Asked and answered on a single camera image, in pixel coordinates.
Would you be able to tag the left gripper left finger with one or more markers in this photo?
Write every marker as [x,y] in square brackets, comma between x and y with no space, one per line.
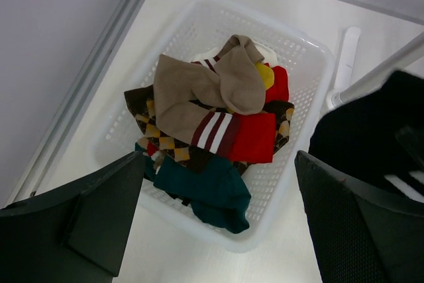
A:
[77,232]

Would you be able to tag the metal clothes rack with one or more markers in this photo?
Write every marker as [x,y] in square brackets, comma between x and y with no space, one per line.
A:
[350,83]

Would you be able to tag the brown argyle sock long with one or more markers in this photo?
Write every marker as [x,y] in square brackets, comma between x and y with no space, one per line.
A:
[140,103]

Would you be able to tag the yellow sock in basket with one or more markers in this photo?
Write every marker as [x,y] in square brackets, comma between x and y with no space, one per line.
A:
[266,74]

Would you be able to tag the black white-striped sock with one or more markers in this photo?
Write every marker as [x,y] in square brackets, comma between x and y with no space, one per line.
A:
[378,138]

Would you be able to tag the tan striped sock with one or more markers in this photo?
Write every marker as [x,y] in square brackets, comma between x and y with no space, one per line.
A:
[177,84]
[241,85]

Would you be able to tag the red sock in basket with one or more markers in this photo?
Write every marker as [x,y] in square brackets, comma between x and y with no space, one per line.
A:
[256,135]

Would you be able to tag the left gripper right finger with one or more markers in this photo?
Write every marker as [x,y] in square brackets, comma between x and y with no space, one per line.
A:
[360,233]

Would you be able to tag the teal sock in basket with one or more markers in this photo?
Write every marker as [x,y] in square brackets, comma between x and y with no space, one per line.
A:
[217,195]

